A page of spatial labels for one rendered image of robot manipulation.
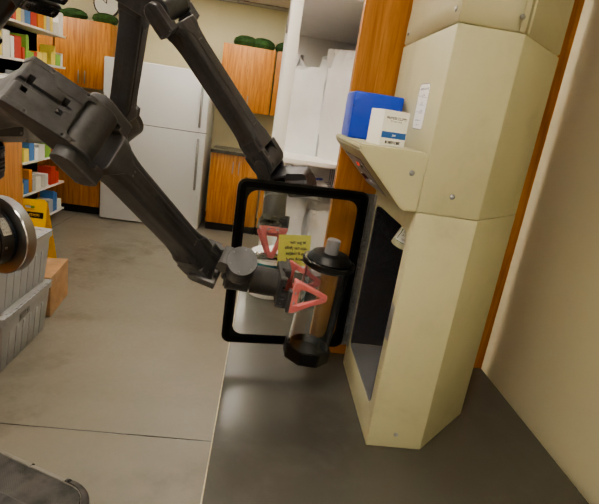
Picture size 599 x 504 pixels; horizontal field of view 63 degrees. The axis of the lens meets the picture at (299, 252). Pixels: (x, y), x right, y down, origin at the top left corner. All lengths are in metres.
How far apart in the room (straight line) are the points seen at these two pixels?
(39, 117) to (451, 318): 0.72
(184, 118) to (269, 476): 5.10
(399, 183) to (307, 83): 1.42
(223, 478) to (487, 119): 0.74
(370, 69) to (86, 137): 0.70
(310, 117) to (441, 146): 1.39
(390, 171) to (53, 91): 0.50
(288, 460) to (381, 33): 0.91
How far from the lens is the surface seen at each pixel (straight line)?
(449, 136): 0.85
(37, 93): 0.72
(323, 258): 0.95
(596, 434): 1.15
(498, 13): 0.89
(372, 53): 1.19
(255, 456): 0.96
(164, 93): 5.80
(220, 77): 1.13
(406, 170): 0.83
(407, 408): 1.01
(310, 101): 2.19
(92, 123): 0.71
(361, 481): 0.95
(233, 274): 0.90
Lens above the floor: 1.55
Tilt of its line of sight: 16 degrees down
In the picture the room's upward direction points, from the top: 9 degrees clockwise
